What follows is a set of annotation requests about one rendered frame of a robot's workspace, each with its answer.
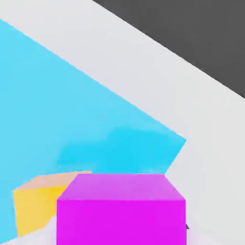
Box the small magenta cube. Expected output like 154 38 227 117
56 173 187 245

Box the small yellow cube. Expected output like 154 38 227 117
12 170 93 238

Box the large light blue box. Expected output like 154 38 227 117
0 18 187 245

